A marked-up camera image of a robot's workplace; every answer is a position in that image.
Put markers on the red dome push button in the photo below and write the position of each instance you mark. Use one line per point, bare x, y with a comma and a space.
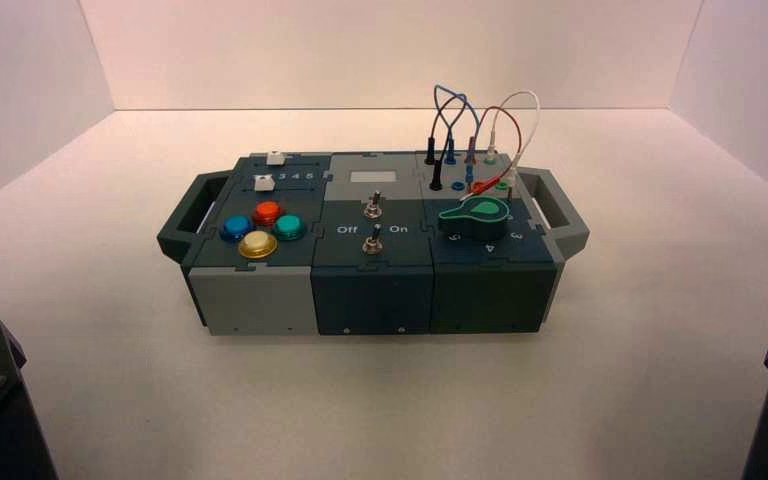
267, 213

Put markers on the green dome push button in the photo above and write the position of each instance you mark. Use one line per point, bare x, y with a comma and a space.
289, 227

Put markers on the blue dome push button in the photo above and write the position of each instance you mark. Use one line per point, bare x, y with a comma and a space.
235, 228

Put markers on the white slider knob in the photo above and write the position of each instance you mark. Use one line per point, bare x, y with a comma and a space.
275, 158
263, 183

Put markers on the yellow dome push button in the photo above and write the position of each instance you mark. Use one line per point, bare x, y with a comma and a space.
257, 245

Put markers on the green rotary pointer knob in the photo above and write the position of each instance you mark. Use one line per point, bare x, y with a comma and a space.
477, 222

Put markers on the metal toggle switch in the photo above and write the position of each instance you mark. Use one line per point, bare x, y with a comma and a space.
373, 245
374, 208

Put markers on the dark teal grey control box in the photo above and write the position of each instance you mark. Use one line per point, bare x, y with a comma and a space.
371, 298

